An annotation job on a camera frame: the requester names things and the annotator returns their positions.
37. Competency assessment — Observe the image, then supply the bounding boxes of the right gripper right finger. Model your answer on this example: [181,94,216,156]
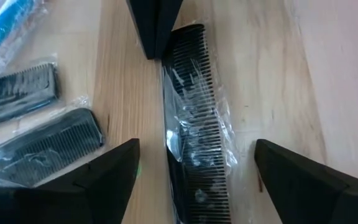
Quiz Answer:
[254,139,358,224]

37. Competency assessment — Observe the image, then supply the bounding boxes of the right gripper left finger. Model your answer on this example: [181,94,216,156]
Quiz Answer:
[0,138,141,224]

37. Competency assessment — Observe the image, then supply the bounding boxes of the blue toothbrush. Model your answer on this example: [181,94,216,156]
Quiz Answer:
[0,0,48,94]

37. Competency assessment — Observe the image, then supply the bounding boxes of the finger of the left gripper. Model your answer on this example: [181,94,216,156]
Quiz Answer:
[126,0,183,60]

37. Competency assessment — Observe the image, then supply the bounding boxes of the black comb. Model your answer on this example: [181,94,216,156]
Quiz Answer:
[0,107,106,189]
[162,24,241,224]
[0,62,59,128]

